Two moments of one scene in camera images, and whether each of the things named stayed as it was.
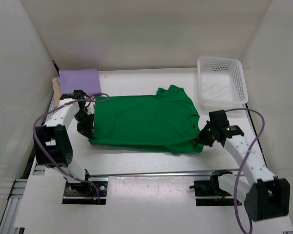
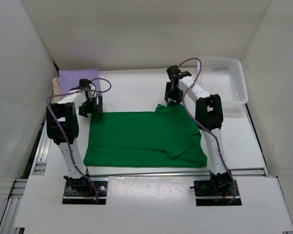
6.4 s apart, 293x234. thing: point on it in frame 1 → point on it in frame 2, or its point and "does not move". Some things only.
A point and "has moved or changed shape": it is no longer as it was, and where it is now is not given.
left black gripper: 85,125 → 93,105
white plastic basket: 221,83 does not move
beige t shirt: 56,91 does not move
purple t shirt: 86,80 does not move
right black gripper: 203,137 → 173,90
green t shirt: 167,121 has moved or changed shape
